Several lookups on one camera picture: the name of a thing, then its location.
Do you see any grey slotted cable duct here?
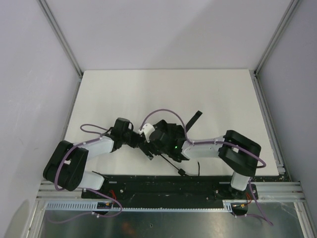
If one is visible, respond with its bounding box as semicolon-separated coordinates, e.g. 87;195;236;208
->
45;200;246;212

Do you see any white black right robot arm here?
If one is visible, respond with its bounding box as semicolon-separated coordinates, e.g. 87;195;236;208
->
139;127;266;191

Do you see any aluminium frame side rail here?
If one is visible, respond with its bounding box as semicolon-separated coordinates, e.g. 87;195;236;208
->
250;70;306;202

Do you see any left aluminium frame post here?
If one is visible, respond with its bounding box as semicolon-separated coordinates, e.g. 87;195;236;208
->
37;0;83;79

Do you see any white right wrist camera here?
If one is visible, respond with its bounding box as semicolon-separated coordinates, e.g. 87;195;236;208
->
139;123;155;143

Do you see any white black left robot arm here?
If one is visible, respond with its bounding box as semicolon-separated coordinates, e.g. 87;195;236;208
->
43;118;142;191

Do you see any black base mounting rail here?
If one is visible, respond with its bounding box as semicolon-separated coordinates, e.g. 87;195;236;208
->
81;175;258;206

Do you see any aluminium frame post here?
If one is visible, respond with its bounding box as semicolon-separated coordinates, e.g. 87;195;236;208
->
254;0;302;75
37;0;83;79

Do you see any right aluminium frame post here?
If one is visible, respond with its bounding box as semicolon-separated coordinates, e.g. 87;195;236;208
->
254;0;302;75

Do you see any black folding umbrella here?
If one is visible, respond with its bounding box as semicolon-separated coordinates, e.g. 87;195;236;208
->
139;109;203;163

